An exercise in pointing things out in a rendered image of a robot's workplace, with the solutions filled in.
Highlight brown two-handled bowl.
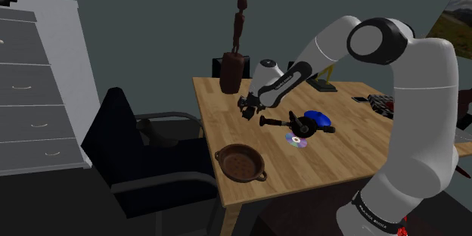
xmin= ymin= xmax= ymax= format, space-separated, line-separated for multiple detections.
xmin=214 ymin=143 xmax=269 ymax=184

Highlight white chest of drawers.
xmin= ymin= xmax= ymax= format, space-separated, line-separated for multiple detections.
xmin=0 ymin=0 xmax=101 ymax=178

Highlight landscape wall picture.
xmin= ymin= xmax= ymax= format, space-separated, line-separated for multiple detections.
xmin=425 ymin=0 xmax=472 ymax=60

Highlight shiny compact disc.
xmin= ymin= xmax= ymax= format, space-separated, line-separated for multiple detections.
xmin=284 ymin=132 xmax=309 ymax=150

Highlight wooden table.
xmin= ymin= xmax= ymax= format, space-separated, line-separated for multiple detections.
xmin=192 ymin=76 xmax=472 ymax=236

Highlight brown wooden figure statue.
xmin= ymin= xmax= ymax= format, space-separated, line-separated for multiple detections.
xmin=219 ymin=0 xmax=249 ymax=95

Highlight yellow figure on black base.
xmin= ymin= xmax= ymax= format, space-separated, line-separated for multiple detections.
xmin=306 ymin=64 xmax=339 ymax=93

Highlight black armchair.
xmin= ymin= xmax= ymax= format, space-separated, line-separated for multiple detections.
xmin=80 ymin=86 xmax=223 ymax=236

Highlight black and red patterned box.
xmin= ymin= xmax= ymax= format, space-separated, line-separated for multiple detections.
xmin=367 ymin=94 xmax=395 ymax=119

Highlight black hand drill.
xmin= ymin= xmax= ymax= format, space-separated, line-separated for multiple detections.
xmin=259 ymin=110 xmax=337 ymax=138

